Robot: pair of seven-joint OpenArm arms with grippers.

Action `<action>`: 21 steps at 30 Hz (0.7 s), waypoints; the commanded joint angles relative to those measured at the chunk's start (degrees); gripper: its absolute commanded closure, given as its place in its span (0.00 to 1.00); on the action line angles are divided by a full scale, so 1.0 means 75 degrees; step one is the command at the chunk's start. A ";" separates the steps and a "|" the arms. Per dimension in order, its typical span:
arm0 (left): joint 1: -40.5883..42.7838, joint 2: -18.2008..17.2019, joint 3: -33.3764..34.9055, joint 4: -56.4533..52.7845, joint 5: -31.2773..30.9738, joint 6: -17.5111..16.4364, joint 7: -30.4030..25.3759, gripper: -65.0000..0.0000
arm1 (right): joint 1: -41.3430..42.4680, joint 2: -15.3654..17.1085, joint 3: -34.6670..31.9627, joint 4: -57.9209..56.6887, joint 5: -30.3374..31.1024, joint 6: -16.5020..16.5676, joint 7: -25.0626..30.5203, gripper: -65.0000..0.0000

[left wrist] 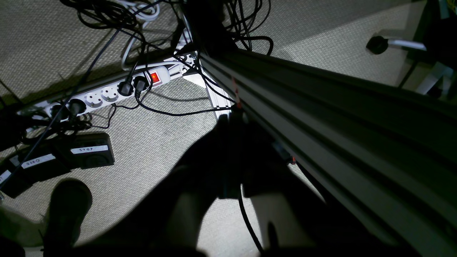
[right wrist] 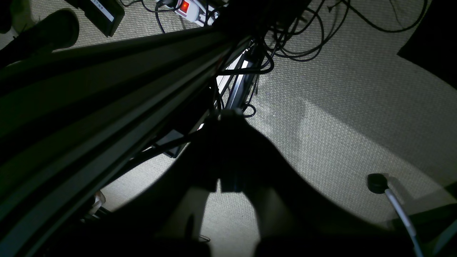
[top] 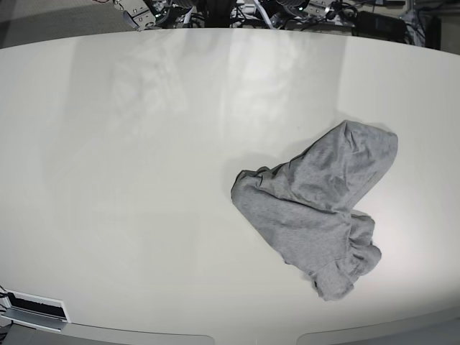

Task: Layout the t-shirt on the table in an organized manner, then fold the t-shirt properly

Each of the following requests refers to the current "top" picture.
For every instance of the grey t-shirt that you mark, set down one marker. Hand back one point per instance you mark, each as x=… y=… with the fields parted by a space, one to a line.
x=304 y=208

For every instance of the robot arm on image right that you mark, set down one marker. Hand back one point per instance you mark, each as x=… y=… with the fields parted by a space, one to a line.
x=312 y=13

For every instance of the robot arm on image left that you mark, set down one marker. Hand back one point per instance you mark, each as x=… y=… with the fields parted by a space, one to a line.
x=143 y=14

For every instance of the black power adapter box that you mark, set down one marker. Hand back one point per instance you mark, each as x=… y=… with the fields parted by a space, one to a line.
x=369 y=24

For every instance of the table cable grommet box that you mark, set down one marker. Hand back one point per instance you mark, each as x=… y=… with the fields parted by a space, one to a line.
x=34 y=311

